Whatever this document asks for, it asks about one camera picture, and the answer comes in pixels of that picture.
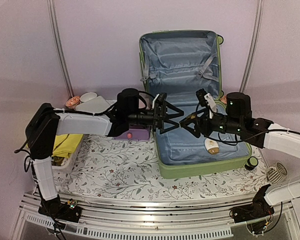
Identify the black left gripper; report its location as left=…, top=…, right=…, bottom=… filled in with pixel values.
left=127, top=100, right=185, bottom=135

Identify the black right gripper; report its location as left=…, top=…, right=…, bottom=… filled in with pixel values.
left=181, top=107, right=243, bottom=138

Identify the cream round bottle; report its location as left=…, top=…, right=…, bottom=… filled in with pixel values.
left=204, top=138, right=220, bottom=155

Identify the purple drawer box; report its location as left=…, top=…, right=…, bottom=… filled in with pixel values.
left=113, top=125, right=150, bottom=141

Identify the green hard-shell suitcase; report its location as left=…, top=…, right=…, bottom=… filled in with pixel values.
left=139, top=30, right=252, bottom=179

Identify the white green drawer box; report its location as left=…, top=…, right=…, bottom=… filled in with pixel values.
left=75, top=95, right=111, bottom=113

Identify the yellow garment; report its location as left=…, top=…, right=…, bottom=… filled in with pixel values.
left=52, top=134, right=84, bottom=159

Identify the white perforated plastic basket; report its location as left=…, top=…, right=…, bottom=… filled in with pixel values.
left=51, top=137, right=84, bottom=173

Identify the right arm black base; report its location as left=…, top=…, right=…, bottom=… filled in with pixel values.
left=229, top=184, right=275, bottom=223

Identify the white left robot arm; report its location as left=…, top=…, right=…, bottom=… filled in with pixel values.
left=25, top=88, right=184, bottom=217

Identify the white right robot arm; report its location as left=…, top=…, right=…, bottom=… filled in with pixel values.
left=175, top=87, right=300, bottom=169

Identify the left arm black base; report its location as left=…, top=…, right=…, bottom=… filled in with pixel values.
left=38, top=195, right=83, bottom=223

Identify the floral white table mat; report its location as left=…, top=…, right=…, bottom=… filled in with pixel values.
left=54, top=129, right=267, bottom=202

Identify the white ribbed round object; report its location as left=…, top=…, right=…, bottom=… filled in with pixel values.
left=266, top=162, right=288, bottom=185

